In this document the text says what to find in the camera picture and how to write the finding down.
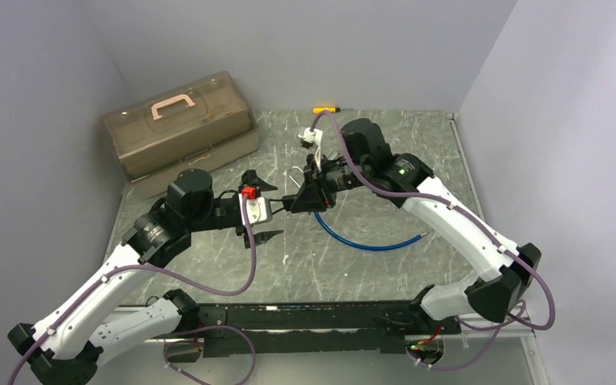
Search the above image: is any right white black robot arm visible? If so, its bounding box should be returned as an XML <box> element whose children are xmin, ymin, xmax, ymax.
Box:
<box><xmin>283</xmin><ymin>118</ymin><xmax>541</xmax><ymax>333</ymax></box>

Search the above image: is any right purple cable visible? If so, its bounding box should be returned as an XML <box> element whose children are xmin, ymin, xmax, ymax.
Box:
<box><xmin>310</xmin><ymin>110</ymin><xmax>556</xmax><ymax>372</ymax></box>

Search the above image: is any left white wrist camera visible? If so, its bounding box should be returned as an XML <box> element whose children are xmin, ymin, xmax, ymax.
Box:
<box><xmin>238</xmin><ymin>186</ymin><xmax>273</xmax><ymax>226</ymax></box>

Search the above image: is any blue cable lock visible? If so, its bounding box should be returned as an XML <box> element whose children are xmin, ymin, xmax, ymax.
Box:
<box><xmin>312</xmin><ymin>213</ymin><xmax>426</xmax><ymax>252</ymax></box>

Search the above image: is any brass padlock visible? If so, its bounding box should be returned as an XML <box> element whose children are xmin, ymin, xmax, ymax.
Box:
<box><xmin>286</xmin><ymin>166</ymin><xmax>305</xmax><ymax>188</ymax></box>

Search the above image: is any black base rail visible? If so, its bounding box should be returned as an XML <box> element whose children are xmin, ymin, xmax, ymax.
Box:
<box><xmin>145</xmin><ymin>300</ymin><xmax>463</xmax><ymax>358</ymax></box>

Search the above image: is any translucent brown toolbox pink handle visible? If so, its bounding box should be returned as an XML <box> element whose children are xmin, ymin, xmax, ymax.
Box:
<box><xmin>100</xmin><ymin>71</ymin><xmax>260</xmax><ymax>197</ymax></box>

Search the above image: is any purple cable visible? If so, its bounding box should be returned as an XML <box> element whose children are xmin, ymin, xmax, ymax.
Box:
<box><xmin>310</xmin><ymin>110</ymin><xmax>556</xmax><ymax>372</ymax></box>
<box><xmin>6</xmin><ymin>193</ymin><xmax>258</xmax><ymax>385</ymax></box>

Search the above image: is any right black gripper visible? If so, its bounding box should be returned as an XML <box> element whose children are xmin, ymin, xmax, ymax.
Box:
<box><xmin>290</xmin><ymin>153</ymin><xmax>371</xmax><ymax>213</ymax></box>

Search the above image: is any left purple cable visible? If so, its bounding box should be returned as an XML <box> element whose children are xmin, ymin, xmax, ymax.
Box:
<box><xmin>6</xmin><ymin>193</ymin><xmax>258</xmax><ymax>385</ymax></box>

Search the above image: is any aluminium frame rail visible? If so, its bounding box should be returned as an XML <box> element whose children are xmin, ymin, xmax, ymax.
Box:
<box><xmin>52</xmin><ymin>112</ymin><xmax>548</xmax><ymax>385</ymax></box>

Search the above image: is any yellow handled screwdriver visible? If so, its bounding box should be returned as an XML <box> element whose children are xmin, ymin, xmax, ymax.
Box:
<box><xmin>312</xmin><ymin>106</ymin><xmax>341</xmax><ymax>115</ymax></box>

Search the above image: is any small black cable lock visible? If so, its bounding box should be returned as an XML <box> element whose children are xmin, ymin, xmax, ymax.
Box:
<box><xmin>267</xmin><ymin>198</ymin><xmax>287</xmax><ymax>214</ymax></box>

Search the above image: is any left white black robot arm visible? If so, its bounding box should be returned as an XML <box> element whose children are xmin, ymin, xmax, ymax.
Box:
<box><xmin>8</xmin><ymin>169</ymin><xmax>272</xmax><ymax>384</ymax></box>

